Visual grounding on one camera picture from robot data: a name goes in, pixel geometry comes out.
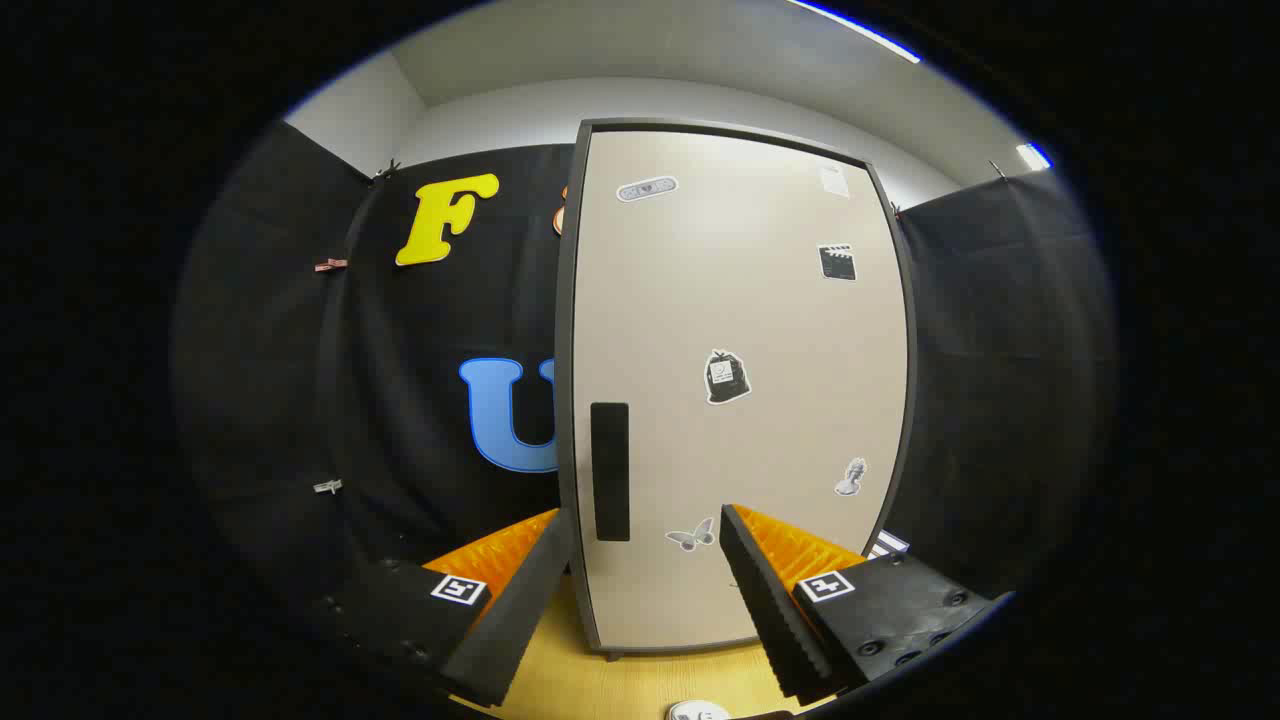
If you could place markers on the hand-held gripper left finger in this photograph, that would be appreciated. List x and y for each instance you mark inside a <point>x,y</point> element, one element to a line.
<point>520,600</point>

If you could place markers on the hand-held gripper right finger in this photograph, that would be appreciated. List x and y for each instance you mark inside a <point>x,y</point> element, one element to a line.
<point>765,600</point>

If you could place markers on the grey shoe cabinet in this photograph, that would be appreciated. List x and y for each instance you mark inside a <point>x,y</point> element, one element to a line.
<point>566,400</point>

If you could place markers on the beige shoe cabinet door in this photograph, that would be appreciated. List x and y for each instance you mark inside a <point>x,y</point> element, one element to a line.
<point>700,300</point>

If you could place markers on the black backdrop cloth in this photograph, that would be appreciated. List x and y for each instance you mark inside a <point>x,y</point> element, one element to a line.
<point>300,400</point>

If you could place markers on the red clip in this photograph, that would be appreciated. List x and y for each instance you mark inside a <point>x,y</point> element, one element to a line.
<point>331,265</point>

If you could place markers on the ceiling light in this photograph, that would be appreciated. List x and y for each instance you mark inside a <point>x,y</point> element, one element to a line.
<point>1033,156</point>
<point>860,30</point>

